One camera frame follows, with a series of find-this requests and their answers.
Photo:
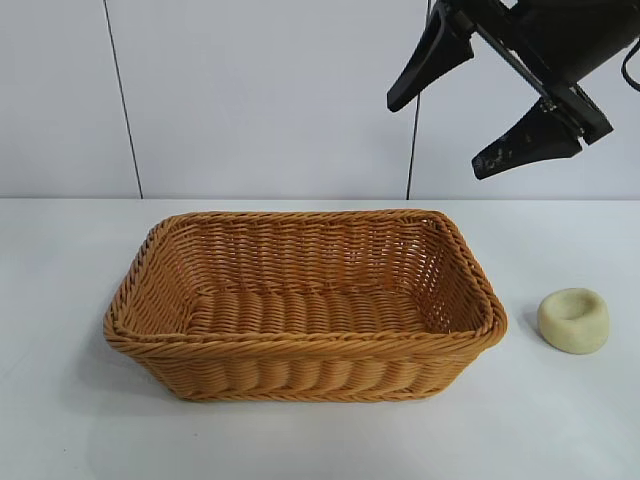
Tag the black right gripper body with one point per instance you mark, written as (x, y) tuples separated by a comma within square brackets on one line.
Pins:
[(565, 35)]

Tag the brown woven wicker basket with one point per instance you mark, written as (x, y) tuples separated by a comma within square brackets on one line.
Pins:
[(300, 320)]

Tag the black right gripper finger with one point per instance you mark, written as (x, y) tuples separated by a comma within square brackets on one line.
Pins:
[(435, 60), (530, 142)]

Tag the pale yellow egg yolk pastry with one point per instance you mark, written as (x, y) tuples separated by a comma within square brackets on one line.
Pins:
[(570, 327)]

